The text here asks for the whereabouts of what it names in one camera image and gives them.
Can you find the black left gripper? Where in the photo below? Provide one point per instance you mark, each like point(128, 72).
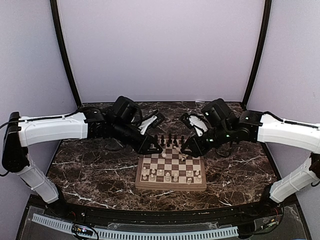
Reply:
point(143, 146)

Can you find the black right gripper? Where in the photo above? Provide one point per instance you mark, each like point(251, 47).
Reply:
point(198, 149)

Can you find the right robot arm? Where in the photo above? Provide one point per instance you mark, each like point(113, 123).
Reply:
point(264, 127)

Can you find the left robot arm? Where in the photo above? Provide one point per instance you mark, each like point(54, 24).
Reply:
point(123, 121)

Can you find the wooden chess board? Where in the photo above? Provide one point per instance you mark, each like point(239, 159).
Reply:
point(175, 162)

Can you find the black front rail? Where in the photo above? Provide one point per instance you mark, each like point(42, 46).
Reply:
point(96, 215)

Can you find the white slotted cable duct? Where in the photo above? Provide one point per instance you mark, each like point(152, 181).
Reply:
point(134, 232)

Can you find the right black frame post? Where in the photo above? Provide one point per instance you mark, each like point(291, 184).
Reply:
point(258, 53)

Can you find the black frame post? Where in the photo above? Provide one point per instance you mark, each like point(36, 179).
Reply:
point(258, 53)
point(63, 51)

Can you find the left black frame post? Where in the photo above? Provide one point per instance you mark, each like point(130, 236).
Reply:
point(63, 51)

